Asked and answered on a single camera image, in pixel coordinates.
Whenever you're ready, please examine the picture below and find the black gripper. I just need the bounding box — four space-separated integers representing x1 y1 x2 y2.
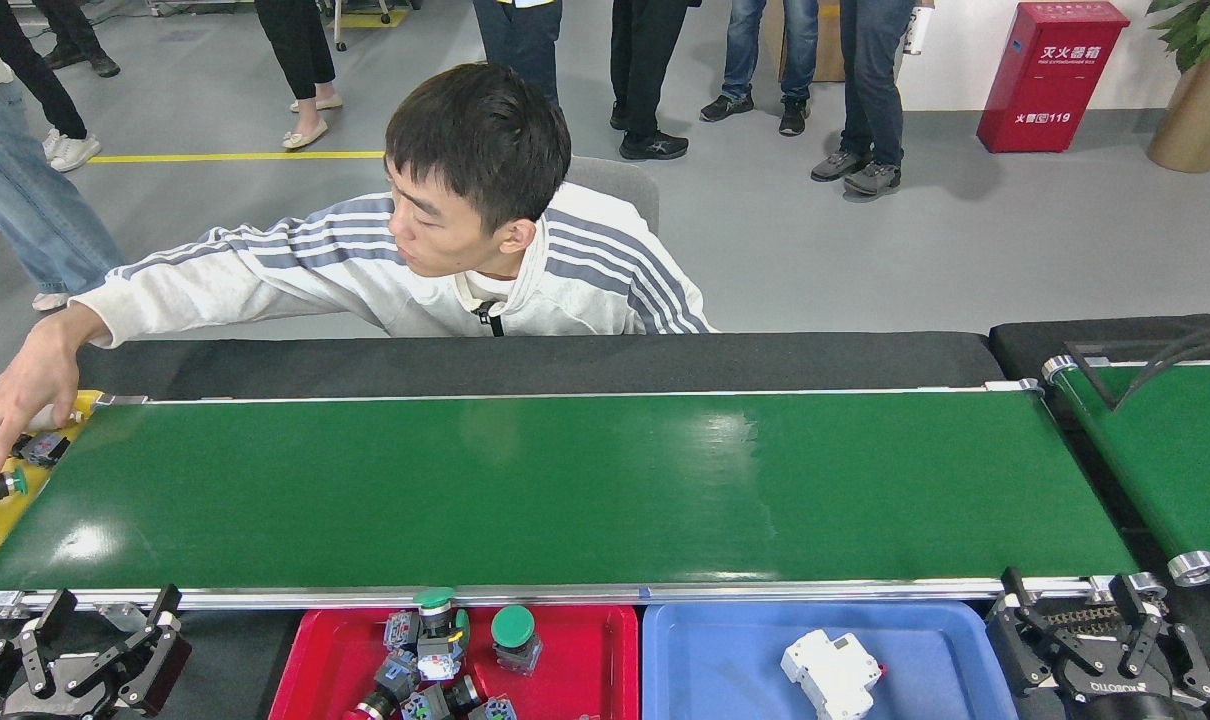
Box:
0 585 193 720
985 568 1210 720

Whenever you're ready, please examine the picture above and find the white circuit breaker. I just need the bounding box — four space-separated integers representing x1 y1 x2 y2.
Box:
780 627 887 720

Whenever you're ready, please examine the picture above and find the narrow green conveyor belt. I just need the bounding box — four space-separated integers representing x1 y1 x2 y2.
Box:
1042 355 1210 586

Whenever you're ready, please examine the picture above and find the blue plastic tray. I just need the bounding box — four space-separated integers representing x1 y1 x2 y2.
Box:
642 600 1021 720

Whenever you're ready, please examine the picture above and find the red plastic tray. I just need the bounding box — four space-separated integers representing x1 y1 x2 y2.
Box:
268 604 640 720

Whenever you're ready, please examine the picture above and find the wide green conveyor belt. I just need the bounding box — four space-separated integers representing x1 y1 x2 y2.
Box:
0 378 1166 616

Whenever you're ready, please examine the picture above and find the person's right hand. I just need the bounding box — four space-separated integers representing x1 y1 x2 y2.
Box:
0 308 106 479

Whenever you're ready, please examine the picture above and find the standing person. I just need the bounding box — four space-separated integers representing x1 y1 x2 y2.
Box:
700 0 816 138
0 0 103 173
255 0 344 151
810 0 916 196
610 0 701 161
0 0 126 311

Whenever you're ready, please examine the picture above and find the potted green plant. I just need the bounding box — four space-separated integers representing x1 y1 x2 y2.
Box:
1145 0 1210 174

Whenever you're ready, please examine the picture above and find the red fire extinguisher cabinet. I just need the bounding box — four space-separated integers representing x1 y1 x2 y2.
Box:
977 1 1131 154

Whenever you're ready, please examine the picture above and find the seated person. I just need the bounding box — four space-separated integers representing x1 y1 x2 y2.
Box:
70 63 718 349

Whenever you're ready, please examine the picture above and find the white flask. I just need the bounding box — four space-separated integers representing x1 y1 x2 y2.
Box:
903 3 936 56

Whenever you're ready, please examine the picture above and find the brown cardboard box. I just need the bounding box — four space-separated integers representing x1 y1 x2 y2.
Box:
762 0 846 83

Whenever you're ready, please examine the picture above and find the grey chair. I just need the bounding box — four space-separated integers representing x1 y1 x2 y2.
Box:
565 155 661 236

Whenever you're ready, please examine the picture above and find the black drive chain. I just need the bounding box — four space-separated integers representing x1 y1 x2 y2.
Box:
1065 605 1126 636

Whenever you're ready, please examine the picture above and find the black cable bundle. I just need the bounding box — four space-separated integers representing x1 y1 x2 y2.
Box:
1110 320 1210 409

